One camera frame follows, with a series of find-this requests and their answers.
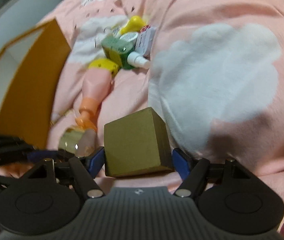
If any white spray bottle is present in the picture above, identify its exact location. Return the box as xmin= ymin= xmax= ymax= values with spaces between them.
xmin=127 ymin=51 xmax=150 ymax=69

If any pink bottle orange neck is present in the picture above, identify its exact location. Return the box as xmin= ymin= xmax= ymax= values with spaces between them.
xmin=58 ymin=67 xmax=112 ymax=158

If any pink cloud print bedspread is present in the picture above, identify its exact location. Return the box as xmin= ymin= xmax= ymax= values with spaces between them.
xmin=0 ymin=0 xmax=284 ymax=240

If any yellow stamp bottle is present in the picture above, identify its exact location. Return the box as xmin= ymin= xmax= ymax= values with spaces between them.
xmin=119 ymin=16 xmax=146 ymax=35

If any round silver tin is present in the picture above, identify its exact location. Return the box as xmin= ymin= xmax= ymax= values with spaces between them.
xmin=120 ymin=31 xmax=139 ymax=44

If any olive green cube box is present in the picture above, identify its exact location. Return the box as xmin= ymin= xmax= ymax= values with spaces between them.
xmin=104 ymin=107 xmax=173 ymax=178

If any orange cardboard box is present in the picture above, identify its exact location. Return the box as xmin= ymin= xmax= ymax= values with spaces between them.
xmin=0 ymin=19 xmax=71 ymax=148

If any yellow tape measure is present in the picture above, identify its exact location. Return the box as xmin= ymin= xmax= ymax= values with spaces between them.
xmin=88 ymin=58 xmax=120 ymax=78

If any red white mint tin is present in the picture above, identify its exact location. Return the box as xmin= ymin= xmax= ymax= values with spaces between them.
xmin=135 ymin=25 xmax=157 ymax=57

